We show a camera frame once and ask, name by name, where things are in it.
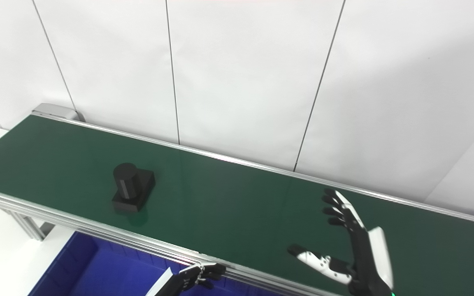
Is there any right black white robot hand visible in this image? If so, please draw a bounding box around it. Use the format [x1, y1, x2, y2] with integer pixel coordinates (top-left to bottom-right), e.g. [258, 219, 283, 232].
[288, 188, 394, 296]

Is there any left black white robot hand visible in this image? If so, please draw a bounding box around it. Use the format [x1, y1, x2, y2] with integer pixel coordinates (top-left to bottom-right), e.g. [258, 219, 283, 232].
[144, 263, 226, 296]

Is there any black cylinder block part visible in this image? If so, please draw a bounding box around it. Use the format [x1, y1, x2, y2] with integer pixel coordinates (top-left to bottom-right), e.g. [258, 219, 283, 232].
[111, 163, 156, 214]

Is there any blue plastic bin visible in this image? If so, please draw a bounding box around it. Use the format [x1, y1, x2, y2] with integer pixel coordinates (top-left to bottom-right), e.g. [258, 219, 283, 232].
[27, 231, 289, 296]

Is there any green conveyor belt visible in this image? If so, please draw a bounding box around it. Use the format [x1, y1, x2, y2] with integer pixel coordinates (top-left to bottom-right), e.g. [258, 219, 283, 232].
[0, 115, 474, 296]
[0, 103, 474, 296]

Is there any aluminium conveyor leg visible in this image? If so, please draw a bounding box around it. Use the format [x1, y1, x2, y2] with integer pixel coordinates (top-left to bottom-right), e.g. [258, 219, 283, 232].
[0, 206, 55, 242]

